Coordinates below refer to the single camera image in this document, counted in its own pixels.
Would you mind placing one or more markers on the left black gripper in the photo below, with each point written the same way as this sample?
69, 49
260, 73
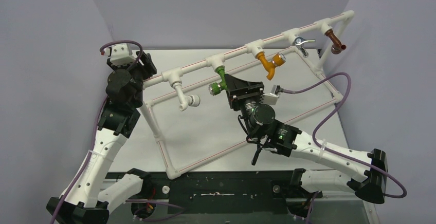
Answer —
146, 66

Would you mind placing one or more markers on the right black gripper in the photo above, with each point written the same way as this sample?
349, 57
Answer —
245, 93

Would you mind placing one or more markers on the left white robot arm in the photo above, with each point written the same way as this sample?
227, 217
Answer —
84, 201

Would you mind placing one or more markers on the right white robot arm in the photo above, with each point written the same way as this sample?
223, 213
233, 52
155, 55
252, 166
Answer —
359, 172

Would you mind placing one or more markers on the white plastic faucet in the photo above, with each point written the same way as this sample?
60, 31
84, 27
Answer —
185, 100

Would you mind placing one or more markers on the orange plastic faucet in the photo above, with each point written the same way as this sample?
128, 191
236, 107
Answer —
270, 65

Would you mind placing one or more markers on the chrome metal faucet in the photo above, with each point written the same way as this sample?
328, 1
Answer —
299, 43

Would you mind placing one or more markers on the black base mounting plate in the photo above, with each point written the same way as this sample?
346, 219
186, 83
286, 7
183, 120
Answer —
237, 192

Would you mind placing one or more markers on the brown plastic faucet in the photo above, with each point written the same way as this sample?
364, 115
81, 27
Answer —
337, 46

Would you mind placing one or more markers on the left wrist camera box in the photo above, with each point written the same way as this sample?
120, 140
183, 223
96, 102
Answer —
119, 55

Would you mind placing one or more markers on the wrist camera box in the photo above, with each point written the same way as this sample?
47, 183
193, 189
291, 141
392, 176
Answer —
272, 97
119, 55

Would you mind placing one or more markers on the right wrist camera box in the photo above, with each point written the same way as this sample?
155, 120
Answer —
272, 97

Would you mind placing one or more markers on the white PVC pipe frame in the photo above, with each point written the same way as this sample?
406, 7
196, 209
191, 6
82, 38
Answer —
234, 61

